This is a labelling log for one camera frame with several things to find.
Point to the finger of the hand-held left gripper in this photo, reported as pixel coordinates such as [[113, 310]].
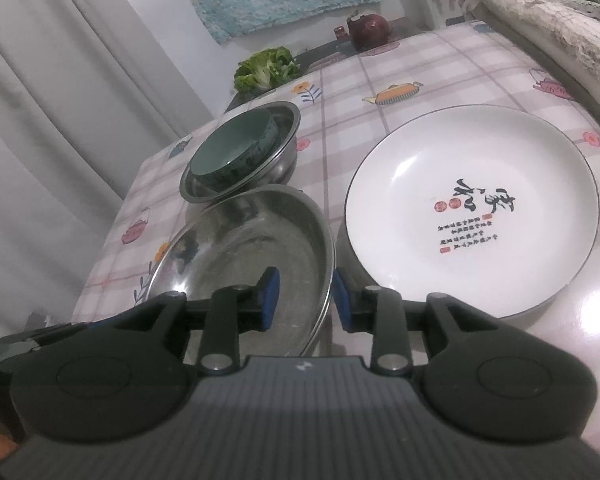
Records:
[[25, 347]]

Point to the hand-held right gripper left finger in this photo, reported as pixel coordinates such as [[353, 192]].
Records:
[[270, 300]]

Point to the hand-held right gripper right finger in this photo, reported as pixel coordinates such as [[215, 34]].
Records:
[[341, 305]]

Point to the large steel plate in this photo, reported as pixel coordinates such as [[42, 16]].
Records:
[[250, 240], [320, 327]]

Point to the steel bowl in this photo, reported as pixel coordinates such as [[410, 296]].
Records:
[[280, 160], [284, 127]]

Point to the green ceramic bowl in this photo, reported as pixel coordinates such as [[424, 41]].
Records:
[[230, 145]]

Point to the white printed ceramic plate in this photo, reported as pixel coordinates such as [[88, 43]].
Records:
[[405, 170]]

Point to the green lettuce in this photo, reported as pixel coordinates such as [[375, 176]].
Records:
[[265, 67]]

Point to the white curtain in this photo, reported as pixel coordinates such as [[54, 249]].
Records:
[[55, 110]]

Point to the red jar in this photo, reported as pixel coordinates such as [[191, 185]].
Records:
[[339, 32]]

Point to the white water dispenser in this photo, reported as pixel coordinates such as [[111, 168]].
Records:
[[435, 2]]

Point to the rolled white mat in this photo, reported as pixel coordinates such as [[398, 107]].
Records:
[[530, 15]]

